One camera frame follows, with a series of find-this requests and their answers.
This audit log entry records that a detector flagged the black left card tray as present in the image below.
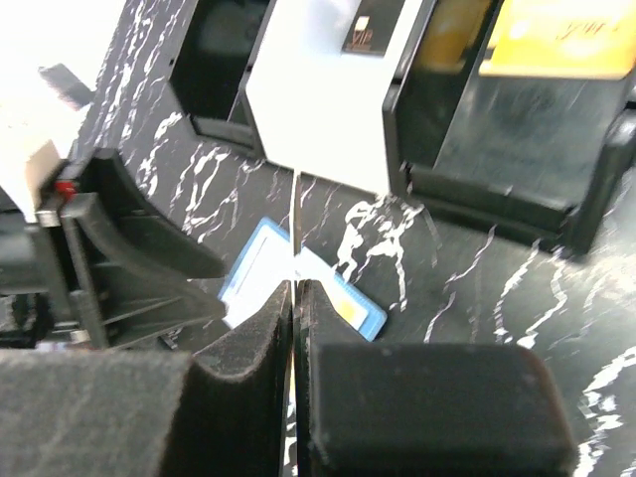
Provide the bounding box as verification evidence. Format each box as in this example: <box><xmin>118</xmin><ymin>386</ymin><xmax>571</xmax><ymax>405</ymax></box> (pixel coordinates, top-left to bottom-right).
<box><xmin>170</xmin><ymin>0</ymin><xmax>269</xmax><ymax>151</ymax></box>

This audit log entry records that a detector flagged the black card tray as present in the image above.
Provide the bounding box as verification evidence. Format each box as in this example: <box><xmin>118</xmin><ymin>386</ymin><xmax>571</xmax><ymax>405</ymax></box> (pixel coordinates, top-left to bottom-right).
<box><xmin>170</xmin><ymin>0</ymin><xmax>269</xmax><ymax>151</ymax></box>
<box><xmin>383</xmin><ymin>1</ymin><xmax>635</xmax><ymax>255</ymax></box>

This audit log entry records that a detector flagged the black card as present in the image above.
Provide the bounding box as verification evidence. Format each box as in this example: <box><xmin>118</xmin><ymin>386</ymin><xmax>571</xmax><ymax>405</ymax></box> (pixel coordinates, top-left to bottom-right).
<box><xmin>342</xmin><ymin>0</ymin><xmax>404</xmax><ymax>57</ymax></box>

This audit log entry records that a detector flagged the black right card tray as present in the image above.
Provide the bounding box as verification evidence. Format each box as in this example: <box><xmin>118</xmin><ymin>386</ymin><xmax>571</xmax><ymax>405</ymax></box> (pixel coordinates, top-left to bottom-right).
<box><xmin>383</xmin><ymin>1</ymin><xmax>635</xmax><ymax>255</ymax></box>

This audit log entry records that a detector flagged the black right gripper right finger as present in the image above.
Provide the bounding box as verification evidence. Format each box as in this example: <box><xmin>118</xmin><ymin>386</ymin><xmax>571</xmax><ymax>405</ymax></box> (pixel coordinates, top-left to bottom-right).
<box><xmin>293</xmin><ymin>280</ymin><xmax>578</xmax><ymax>476</ymax></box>

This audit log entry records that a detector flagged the white middle card tray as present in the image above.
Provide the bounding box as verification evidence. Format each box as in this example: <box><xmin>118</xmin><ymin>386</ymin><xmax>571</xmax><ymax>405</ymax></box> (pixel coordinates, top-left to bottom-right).
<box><xmin>245</xmin><ymin>1</ymin><xmax>422</xmax><ymax>195</ymax></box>

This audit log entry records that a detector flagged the blue card holder wallet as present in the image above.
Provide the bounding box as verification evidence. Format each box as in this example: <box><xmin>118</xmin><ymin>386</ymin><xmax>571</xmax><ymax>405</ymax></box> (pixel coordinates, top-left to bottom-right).
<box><xmin>219</xmin><ymin>218</ymin><xmax>387</xmax><ymax>341</ymax></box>

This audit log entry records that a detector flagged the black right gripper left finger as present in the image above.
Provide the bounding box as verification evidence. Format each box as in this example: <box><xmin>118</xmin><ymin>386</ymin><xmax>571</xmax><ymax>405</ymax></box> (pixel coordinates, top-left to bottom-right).
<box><xmin>1</xmin><ymin>282</ymin><xmax>291</xmax><ymax>476</ymax></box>

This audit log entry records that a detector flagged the gold card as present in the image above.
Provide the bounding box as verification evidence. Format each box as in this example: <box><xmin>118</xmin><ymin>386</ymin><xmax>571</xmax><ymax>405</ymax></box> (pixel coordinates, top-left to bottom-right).
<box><xmin>291</xmin><ymin>168</ymin><xmax>302</xmax><ymax>294</ymax></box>

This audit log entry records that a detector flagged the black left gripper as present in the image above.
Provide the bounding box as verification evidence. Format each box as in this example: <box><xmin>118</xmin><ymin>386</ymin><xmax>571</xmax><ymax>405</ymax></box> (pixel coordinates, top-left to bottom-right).
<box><xmin>1</xmin><ymin>148</ymin><xmax>226</xmax><ymax>348</ymax></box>

